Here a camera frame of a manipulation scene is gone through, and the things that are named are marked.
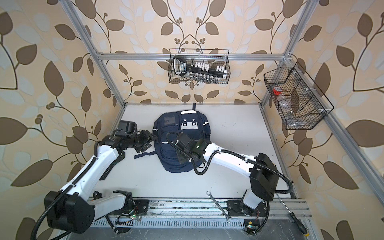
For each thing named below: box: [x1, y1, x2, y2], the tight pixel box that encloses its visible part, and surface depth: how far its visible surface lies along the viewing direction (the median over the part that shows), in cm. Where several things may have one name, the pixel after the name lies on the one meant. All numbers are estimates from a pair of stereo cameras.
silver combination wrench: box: [206, 190, 232, 223], surface depth 77 cm
